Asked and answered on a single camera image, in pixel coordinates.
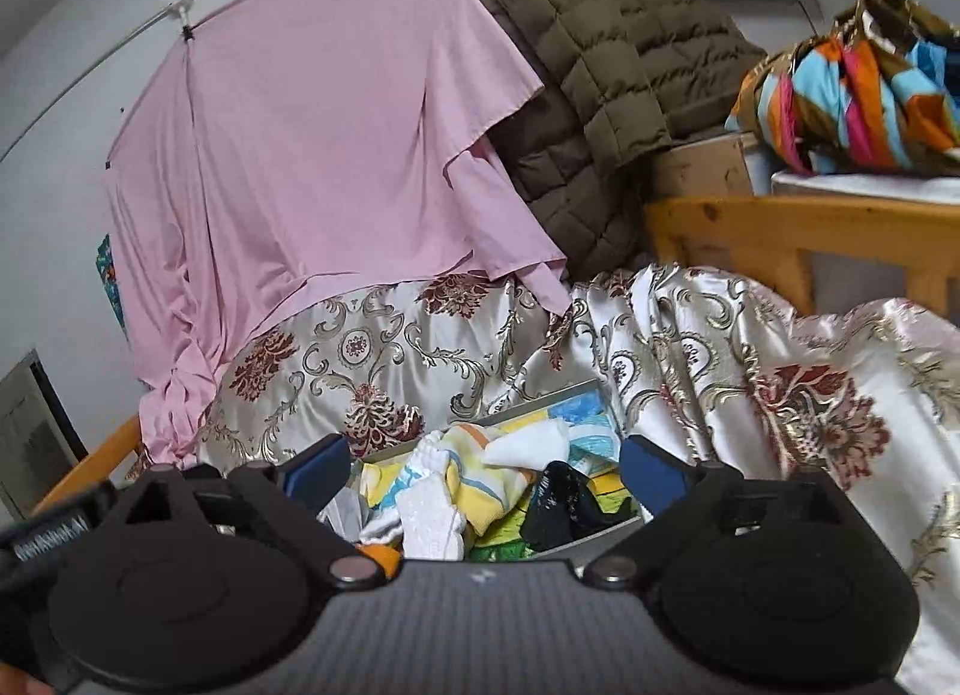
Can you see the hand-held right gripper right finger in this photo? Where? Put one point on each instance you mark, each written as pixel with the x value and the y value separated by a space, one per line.
pixel 652 474

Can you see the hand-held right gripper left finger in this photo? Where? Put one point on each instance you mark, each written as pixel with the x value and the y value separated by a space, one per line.
pixel 315 468

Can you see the plastic bag with blue print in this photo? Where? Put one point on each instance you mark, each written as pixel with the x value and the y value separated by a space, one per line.
pixel 581 417

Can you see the black patterned sock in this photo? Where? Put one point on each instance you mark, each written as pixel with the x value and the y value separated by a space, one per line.
pixel 562 507

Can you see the white quilted cloth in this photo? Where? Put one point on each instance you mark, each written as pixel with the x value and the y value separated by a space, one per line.
pixel 431 522

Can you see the grey tray with cartoon picture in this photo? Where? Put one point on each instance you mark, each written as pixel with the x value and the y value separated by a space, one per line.
pixel 547 399

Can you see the striped towel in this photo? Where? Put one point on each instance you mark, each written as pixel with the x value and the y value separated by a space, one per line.
pixel 472 485

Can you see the grey framed panel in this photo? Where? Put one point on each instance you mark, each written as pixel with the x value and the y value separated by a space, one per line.
pixel 37 432

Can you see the floral satin blanket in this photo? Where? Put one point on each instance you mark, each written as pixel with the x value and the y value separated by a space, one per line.
pixel 787 402

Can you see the pink hanging sheet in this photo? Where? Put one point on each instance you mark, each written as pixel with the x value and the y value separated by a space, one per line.
pixel 315 155

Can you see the brown quilted jacket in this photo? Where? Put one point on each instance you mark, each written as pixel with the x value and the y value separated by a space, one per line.
pixel 600 80

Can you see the multicoloured patterned cloth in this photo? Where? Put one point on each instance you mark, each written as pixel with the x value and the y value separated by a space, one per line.
pixel 862 95

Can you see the wooden bed rail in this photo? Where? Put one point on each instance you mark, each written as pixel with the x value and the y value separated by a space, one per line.
pixel 97 459
pixel 825 230

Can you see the blue patterned wall poster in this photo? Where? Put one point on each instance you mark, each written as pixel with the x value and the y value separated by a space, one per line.
pixel 111 290

